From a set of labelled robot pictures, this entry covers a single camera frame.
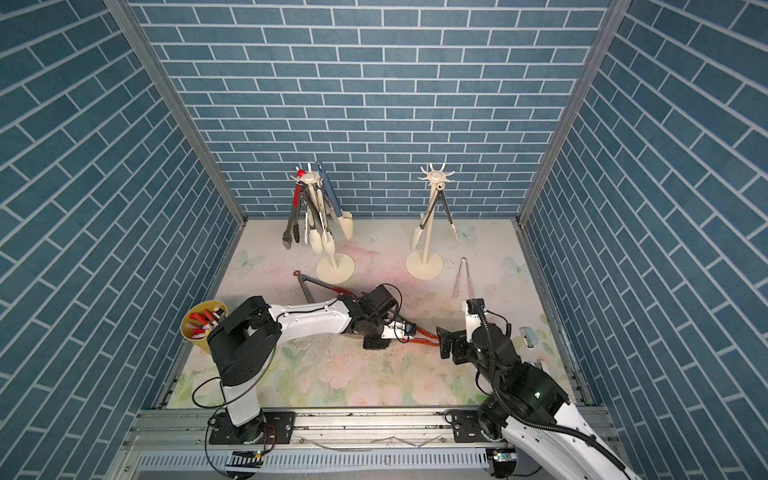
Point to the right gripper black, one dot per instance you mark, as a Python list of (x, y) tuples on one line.
[(458, 337)]

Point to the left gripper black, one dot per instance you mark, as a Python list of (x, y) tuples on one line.
[(382, 344)]

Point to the steel tongs red handles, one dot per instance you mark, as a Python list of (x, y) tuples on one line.
[(423, 337)]

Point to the pink cat paw tongs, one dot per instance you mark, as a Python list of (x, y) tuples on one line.
[(463, 276)]

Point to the red tip grey tongs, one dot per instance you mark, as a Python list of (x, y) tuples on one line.
[(305, 281)]

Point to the cream silicone steel tongs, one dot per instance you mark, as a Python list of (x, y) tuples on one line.
[(327, 237)]

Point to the blue wooden tip tongs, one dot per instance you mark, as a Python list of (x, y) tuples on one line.
[(344, 218)]

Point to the red ring steel tongs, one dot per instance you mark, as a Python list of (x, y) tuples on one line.
[(292, 232)]

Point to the black silicone tongs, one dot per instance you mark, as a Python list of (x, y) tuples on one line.
[(312, 209)]

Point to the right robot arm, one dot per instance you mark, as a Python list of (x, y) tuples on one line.
[(526, 407)]

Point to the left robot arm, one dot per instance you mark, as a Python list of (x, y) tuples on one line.
[(245, 343)]

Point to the cream utensil rack left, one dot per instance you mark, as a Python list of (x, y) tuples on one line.
[(334, 269)]

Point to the cream utensil rack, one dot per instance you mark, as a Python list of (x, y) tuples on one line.
[(423, 263), (334, 269)]

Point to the cream utensil rack right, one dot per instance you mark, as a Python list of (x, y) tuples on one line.
[(423, 263)]

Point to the yellow bowl with items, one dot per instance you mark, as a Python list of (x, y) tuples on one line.
[(200, 321)]

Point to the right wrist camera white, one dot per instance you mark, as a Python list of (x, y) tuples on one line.
[(473, 310)]

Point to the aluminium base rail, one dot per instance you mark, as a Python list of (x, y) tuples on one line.
[(369, 443)]

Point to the aluminium corner post right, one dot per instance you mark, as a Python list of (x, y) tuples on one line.
[(593, 60)]

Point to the aluminium corner post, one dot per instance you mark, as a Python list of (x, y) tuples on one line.
[(130, 27), (593, 60)]

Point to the aluminium corner post left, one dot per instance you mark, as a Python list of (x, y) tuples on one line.
[(130, 27)]

